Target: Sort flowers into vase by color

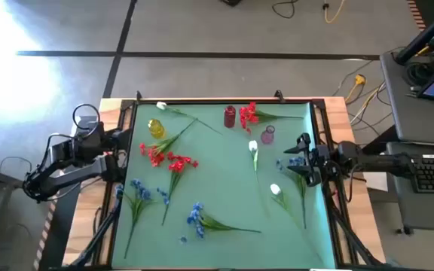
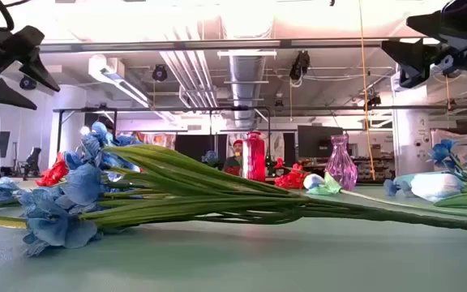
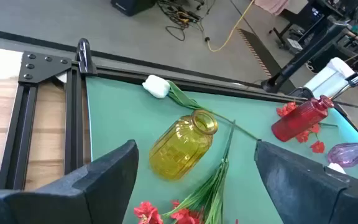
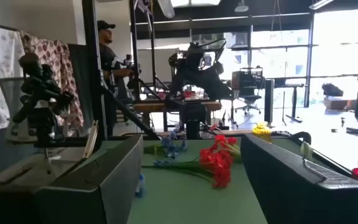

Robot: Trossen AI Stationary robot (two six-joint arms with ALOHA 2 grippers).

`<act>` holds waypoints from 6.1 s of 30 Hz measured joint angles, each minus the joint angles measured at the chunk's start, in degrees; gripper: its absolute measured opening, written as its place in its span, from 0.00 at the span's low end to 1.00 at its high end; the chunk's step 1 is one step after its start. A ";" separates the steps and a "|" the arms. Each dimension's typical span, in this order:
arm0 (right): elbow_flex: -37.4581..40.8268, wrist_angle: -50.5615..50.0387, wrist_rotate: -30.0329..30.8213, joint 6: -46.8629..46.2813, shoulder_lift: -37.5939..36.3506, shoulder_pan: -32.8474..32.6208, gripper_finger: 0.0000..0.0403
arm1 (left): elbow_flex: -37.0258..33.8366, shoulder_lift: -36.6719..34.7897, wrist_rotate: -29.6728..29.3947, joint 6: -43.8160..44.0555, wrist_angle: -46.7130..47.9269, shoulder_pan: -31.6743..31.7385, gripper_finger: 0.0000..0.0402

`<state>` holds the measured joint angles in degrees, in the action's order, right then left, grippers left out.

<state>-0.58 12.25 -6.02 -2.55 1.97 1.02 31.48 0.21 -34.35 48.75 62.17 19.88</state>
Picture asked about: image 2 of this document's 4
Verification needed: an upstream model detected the red artificial flower bunch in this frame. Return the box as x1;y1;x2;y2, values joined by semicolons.
272;157;312;191
35;152;71;188

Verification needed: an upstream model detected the white artificial tulip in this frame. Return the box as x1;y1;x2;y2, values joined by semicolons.
393;172;467;211
302;172;467;220

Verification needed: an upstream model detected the purple glass vase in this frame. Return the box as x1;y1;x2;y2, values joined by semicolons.
324;135;358;192

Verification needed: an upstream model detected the red glass vase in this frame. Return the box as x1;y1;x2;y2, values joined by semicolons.
241;130;267;183

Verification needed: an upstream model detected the white ceiling light fixture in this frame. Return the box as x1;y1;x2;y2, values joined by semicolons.
88;54;152;109

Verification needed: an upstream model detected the black office chair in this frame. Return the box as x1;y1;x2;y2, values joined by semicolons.
22;146;43;180

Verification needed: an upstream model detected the white round column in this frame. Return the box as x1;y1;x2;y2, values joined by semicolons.
393;87;435;176

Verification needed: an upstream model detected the white draped cloth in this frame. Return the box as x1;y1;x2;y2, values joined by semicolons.
431;128;467;163

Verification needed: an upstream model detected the floral patterned curtain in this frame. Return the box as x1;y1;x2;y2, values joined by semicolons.
135;131;177;152

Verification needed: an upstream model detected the horizontal metal rig bar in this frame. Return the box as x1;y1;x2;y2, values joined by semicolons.
38;38;441;54

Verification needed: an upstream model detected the person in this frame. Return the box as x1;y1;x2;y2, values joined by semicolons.
222;139;245;178

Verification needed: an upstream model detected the green table mat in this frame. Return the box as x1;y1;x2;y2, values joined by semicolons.
0;178;467;292

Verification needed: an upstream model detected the black hanging camera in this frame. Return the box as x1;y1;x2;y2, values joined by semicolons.
19;75;38;91
152;63;169;83
289;50;311;82

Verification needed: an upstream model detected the yellow hanging cord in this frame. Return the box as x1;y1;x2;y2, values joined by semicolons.
358;0;376;182

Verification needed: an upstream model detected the black metal station frame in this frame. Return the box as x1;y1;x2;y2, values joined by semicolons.
53;105;273;179

